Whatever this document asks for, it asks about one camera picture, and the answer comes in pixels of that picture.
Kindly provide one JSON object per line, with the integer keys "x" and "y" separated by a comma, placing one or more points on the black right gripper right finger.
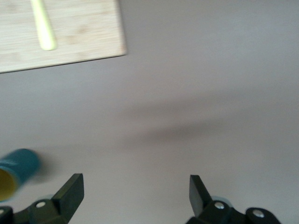
{"x": 198, "y": 198}

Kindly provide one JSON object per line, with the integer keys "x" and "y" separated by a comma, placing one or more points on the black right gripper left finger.
{"x": 70, "y": 196}

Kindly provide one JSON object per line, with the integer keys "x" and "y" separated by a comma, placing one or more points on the teal cup with yellow inside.
{"x": 22, "y": 165}

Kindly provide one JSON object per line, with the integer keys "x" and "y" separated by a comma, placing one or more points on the brown table cover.
{"x": 187, "y": 93}

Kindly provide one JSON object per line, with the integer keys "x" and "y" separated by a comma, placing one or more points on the wooden cutting board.
{"x": 88, "y": 30}

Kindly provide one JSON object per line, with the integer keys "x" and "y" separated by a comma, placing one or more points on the yellow plastic fork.
{"x": 45, "y": 30}

